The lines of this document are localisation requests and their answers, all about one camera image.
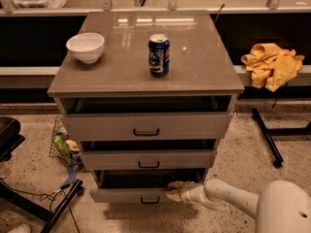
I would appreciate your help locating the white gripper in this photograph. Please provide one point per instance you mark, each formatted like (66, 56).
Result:
(187, 191)

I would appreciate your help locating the grey bottom drawer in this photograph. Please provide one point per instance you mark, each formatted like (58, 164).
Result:
(140, 186)

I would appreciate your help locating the grey drawer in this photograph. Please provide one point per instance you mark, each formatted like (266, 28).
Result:
(147, 159)
(140, 186)
(157, 126)

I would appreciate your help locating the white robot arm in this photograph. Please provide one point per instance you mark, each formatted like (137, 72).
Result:
(282, 207)

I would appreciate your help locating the grey middle drawer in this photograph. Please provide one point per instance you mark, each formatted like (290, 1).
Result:
(147, 159)

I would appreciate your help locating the grey top drawer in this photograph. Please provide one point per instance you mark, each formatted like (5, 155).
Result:
(157, 126)

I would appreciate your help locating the black stand leg right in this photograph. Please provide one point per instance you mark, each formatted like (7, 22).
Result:
(270, 133)

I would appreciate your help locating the black stand leg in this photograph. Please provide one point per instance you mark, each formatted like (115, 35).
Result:
(48, 207)
(270, 133)

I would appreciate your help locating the green bag in basket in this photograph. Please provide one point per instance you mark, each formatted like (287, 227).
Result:
(61, 146)

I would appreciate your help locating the blue soda can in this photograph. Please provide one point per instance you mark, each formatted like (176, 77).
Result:
(159, 55)

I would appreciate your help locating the yellow crumpled cloth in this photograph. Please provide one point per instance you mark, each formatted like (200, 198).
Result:
(271, 66)

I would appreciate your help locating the white shoe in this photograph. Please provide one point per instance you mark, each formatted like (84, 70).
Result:
(23, 228)

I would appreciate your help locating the black stand leg left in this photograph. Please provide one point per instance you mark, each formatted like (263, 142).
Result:
(48, 207)

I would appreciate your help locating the white ceramic bowl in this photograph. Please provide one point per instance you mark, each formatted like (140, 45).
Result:
(86, 47)

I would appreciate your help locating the black chair seat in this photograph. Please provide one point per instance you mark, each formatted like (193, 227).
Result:
(10, 138)

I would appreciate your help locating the wire mesh basket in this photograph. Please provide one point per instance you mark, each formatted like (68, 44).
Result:
(73, 146)

